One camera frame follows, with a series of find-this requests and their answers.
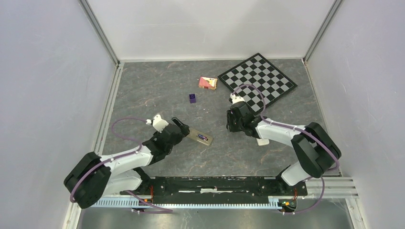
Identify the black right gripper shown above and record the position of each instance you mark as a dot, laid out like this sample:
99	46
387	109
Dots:
229	125

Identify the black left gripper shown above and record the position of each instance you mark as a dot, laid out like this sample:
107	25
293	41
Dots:
185	130

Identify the purple battery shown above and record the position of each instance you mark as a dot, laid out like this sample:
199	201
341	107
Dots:
202	137

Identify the red and white remote control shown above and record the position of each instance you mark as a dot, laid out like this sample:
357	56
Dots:
262	142

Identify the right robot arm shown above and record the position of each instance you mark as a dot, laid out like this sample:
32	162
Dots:
315	150

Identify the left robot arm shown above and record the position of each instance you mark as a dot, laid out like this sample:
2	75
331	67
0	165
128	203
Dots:
95	176

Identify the purple plastic block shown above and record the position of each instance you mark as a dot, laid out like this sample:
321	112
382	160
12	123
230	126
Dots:
192	98

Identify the red playing card box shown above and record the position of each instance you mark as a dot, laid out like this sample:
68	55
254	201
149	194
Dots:
208	83

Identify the black and white chessboard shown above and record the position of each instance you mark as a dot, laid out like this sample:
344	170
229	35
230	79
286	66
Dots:
259	82

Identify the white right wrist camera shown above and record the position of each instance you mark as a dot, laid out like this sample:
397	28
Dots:
236	99

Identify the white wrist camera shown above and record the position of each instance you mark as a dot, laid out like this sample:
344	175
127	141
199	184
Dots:
157	122
236	99

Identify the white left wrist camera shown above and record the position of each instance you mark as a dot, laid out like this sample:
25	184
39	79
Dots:
157	122

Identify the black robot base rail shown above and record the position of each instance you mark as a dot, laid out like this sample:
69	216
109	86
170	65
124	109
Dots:
217	192

